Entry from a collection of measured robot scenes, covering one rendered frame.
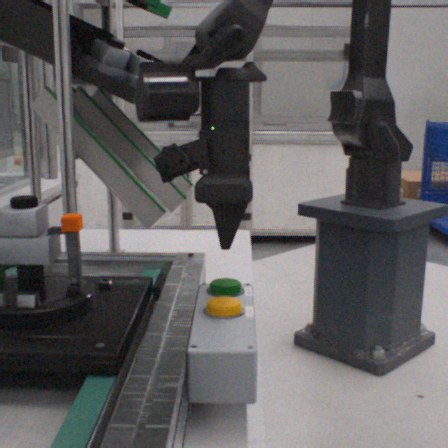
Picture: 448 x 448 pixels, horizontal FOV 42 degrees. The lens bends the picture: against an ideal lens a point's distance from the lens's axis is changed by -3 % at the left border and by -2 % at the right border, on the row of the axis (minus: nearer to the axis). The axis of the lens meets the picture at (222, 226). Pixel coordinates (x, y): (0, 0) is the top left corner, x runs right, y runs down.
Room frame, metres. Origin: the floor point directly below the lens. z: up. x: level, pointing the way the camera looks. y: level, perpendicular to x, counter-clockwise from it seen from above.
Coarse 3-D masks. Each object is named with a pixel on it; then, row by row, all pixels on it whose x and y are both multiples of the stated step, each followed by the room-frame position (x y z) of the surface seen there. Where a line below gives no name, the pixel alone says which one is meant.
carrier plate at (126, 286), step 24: (96, 288) 0.69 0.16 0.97; (120, 288) 0.69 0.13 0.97; (144, 288) 0.69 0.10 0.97; (96, 312) 0.61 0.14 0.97; (120, 312) 0.61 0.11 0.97; (0, 336) 0.54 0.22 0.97; (24, 336) 0.54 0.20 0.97; (48, 336) 0.54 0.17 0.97; (72, 336) 0.54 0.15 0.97; (96, 336) 0.54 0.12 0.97; (120, 336) 0.54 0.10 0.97; (0, 360) 0.50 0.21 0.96; (24, 360) 0.50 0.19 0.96; (48, 360) 0.50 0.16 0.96; (72, 360) 0.50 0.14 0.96; (96, 360) 0.50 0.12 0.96; (120, 360) 0.51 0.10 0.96
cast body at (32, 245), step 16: (0, 208) 0.61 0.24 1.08; (16, 208) 0.61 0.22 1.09; (32, 208) 0.61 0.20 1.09; (48, 208) 0.64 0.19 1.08; (0, 224) 0.60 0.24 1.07; (16, 224) 0.60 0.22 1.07; (32, 224) 0.60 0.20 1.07; (48, 224) 0.64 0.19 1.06; (0, 240) 0.60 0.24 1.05; (16, 240) 0.60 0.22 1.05; (32, 240) 0.60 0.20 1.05; (48, 240) 0.60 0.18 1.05; (0, 256) 0.60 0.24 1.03; (16, 256) 0.60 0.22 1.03; (32, 256) 0.60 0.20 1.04; (48, 256) 0.60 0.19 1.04
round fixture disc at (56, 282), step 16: (48, 272) 0.69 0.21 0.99; (0, 288) 0.63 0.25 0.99; (16, 288) 0.63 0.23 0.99; (48, 288) 0.63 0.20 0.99; (64, 288) 0.63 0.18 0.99; (16, 304) 0.58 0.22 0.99; (48, 304) 0.58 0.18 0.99; (64, 304) 0.58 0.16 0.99; (80, 304) 0.59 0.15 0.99; (0, 320) 0.55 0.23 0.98; (16, 320) 0.55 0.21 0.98; (32, 320) 0.56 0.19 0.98; (48, 320) 0.56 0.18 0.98; (64, 320) 0.57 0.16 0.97
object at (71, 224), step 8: (64, 216) 0.61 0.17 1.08; (72, 216) 0.61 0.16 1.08; (80, 216) 0.62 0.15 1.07; (64, 224) 0.61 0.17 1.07; (72, 224) 0.61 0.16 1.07; (80, 224) 0.62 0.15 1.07; (48, 232) 0.61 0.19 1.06; (56, 232) 0.61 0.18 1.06; (64, 232) 0.61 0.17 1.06; (72, 232) 0.61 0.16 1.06; (72, 240) 0.61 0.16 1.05; (72, 248) 0.61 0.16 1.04; (80, 248) 0.62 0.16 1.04; (72, 256) 0.61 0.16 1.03; (80, 256) 0.62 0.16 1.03; (72, 264) 0.61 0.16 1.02; (80, 264) 0.62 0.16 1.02; (72, 272) 0.61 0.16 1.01; (80, 272) 0.62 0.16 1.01; (72, 280) 0.61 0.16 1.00; (80, 280) 0.62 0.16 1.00
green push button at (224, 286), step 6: (216, 282) 0.71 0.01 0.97; (222, 282) 0.71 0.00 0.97; (228, 282) 0.71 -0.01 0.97; (234, 282) 0.71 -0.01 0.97; (210, 288) 0.70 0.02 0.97; (216, 288) 0.69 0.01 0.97; (222, 288) 0.69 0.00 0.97; (228, 288) 0.69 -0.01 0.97; (234, 288) 0.69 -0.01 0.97; (240, 288) 0.70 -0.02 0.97; (216, 294) 0.69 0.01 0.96; (222, 294) 0.69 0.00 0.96; (228, 294) 0.69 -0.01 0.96
